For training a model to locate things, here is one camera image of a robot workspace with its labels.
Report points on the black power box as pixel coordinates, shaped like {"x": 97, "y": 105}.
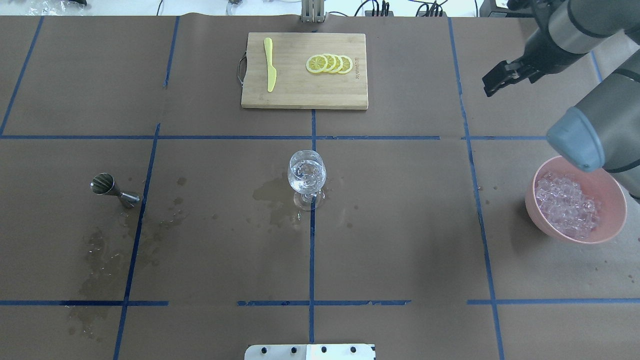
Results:
{"x": 505, "y": 9}

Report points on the aluminium frame post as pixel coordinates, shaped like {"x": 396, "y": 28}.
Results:
{"x": 313, "y": 11}

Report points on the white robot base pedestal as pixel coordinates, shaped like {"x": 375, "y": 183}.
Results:
{"x": 328, "y": 351}

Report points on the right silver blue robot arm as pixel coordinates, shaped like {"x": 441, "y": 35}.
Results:
{"x": 602, "y": 130}

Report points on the plastic bag with black parts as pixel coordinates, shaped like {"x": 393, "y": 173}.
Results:
{"x": 55, "y": 7}

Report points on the steel double jigger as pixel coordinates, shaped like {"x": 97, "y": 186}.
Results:
{"x": 104, "y": 184}

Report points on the clear wine glass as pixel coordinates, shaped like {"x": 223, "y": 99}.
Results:
{"x": 307, "y": 175}

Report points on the bamboo cutting board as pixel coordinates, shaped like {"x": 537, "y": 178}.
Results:
{"x": 295, "y": 87}

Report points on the yellow plastic knife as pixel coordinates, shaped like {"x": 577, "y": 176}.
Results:
{"x": 268, "y": 45}

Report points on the lemon slice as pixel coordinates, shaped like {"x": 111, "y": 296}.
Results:
{"x": 338, "y": 63}
{"x": 331, "y": 63}
{"x": 346, "y": 64}
{"x": 317, "y": 64}

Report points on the clear ice cube pile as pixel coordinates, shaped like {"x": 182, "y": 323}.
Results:
{"x": 569, "y": 210}

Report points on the pink bowl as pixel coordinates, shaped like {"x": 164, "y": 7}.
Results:
{"x": 599, "y": 184}

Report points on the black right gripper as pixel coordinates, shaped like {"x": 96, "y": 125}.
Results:
{"x": 537, "y": 50}

